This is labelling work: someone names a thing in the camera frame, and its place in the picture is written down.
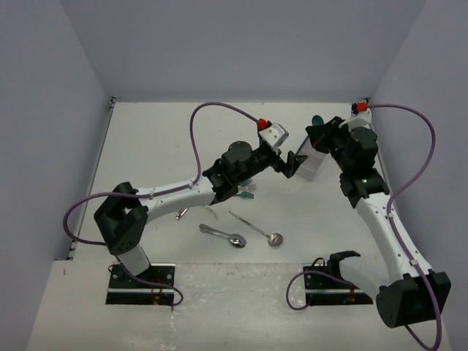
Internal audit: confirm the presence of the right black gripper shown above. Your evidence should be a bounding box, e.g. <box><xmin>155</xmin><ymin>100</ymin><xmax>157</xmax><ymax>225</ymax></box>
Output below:
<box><xmin>306</xmin><ymin>116</ymin><xmax>353</xmax><ymax>172</ymax></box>

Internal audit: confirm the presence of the white three-compartment container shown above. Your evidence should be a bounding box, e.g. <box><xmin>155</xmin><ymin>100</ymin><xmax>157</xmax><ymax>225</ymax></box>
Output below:
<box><xmin>295</xmin><ymin>137</ymin><xmax>327</xmax><ymax>181</ymax></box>

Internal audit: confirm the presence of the teal plastic spoon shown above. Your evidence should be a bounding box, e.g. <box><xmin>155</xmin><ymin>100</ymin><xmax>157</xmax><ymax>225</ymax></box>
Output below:
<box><xmin>312</xmin><ymin>115</ymin><xmax>325</xmax><ymax>127</ymax></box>

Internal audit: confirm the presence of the long silver spoon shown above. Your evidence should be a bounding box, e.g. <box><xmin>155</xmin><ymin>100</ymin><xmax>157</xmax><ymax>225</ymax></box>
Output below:
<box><xmin>229</xmin><ymin>211</ymin><xmax>284</xmax><ymax>247</ymax></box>

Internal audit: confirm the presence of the short silver spoon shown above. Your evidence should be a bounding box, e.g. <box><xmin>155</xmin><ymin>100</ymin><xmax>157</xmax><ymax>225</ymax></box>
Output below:
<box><xmin>199</xmin><ymin>224</ymin><xmax>246</xmax><ymax>249</ymax></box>

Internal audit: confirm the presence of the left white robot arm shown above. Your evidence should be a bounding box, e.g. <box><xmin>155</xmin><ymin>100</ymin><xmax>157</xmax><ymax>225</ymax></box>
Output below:
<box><xmin>94</xmin><ymin>141</ymin><xmax>307</xmax><ymax>287</ymax></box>

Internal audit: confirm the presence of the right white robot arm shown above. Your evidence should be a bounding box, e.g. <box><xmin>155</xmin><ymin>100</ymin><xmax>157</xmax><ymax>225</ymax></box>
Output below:
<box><xmin>306</xmin><ymin>117</ymin><xmax>451</xmax><ymax>328</ymax></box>

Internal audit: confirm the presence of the silver knife bundle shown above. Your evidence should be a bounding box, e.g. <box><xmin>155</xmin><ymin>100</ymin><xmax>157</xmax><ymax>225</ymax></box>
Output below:
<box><xmin>175</xmin><ymin>208</ymin><xmax>189</xmax><ymax>220</ymax></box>

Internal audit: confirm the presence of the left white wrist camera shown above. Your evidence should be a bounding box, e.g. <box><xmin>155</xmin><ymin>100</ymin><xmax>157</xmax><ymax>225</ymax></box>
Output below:
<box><xmin>257</xmin><ymin>118</ymin><xmax>289</xmax><ymax>153</ymax></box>

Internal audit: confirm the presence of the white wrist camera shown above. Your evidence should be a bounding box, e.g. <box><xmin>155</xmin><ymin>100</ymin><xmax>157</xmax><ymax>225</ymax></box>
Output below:
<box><xmin>257</xmin><ymin>118</ymin><xmax>289</xmax><ymax>153</ymax></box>
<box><xmin>339</xmin><ymin>102</ymin><xmax>371</xmax><ymax>130</ymax></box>

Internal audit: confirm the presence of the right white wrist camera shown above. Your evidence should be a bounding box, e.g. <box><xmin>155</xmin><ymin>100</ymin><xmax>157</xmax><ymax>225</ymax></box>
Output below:
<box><xmin>339</xmin><ymin>102</ymin><xmax>371</xmax><ymax>130</ymax></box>

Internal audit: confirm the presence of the silver fork curved handle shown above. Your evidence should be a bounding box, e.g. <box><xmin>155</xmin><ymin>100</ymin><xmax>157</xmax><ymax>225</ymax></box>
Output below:
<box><xmin>205</xmin><ymin>206</ymin><xmax>219</xmax><ymax>220</ymax></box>

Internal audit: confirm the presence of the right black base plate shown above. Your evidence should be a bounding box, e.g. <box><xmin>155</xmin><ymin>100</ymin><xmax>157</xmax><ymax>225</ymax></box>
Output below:
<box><xmin>303</xmin><ymin>273</ymin><xmax>373</xmax><ymax>306</ymax></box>

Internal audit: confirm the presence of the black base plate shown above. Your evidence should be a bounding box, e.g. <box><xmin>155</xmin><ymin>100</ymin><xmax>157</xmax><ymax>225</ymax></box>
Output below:
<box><xmin>303</xmin><ymin>273</ymin><xmax>373</xmax><ymax>306</ymax></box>
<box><xmin>105</xmin><ymin>263</ymin><xmax>176</xmax><ymax>306</ymax></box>

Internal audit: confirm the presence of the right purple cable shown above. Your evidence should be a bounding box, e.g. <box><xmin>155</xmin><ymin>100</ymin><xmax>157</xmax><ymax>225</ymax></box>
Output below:
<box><xmin>286</xmin><ymin>103</ymin><xmax>443</xmax><ymax>350</ymax></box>

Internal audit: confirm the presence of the purple cable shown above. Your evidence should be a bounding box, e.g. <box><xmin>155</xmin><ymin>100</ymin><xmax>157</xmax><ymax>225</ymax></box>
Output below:
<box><xmin>64</xmin><ymin>102</ymin><xmax>270</xmax><ymax>306</ymax></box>
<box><xmin>286</xmin><ymin>103</ymin><xmax>443</xmax><ymax>350</ymax></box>

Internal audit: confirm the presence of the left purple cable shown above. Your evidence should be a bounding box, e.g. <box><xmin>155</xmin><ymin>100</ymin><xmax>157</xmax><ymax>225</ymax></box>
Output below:
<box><xmin>64</xmin><ymin>102</ymin><xmax>270</xmax><ymax>306</ymax></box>

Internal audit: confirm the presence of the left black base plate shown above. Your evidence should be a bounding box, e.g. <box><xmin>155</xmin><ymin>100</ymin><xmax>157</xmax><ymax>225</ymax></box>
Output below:
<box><xmin>105</xmin><ymin>263</ymin><xmax>176</xmax><ymax>306</ymax></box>

